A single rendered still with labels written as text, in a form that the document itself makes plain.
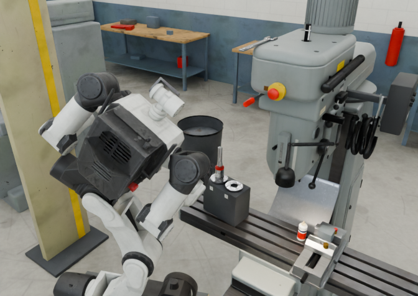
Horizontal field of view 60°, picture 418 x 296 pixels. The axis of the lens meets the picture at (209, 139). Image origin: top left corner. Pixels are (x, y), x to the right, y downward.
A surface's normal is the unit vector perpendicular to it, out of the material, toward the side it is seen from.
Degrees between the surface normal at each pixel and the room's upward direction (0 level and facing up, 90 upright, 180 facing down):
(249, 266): 0
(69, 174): 90
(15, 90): 90
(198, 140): 94
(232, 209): 90
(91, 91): 74
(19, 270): 0
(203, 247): 0
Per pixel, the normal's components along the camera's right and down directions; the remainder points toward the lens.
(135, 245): -0.22, 0.45
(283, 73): -0.56, 0.38
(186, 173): -0.26, 0.07
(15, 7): 0.83, 0.26
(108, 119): 0.55, -0.67
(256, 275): 0.00, -0.88
